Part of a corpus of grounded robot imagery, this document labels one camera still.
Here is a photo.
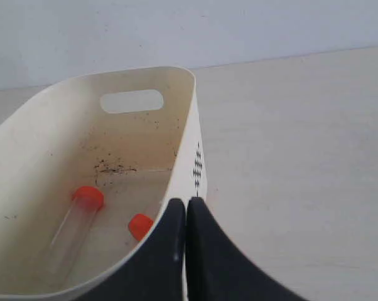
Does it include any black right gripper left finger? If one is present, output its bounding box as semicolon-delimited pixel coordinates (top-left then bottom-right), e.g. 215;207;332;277
78;198;186;301

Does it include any orange-capped tube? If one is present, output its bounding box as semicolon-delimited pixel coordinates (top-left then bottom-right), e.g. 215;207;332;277
45;186;104;280

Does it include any cream plastic bin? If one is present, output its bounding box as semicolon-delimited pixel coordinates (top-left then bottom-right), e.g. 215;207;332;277
0;66;207;300

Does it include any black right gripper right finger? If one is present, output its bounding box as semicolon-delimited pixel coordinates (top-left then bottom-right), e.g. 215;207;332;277
186;197;304;300

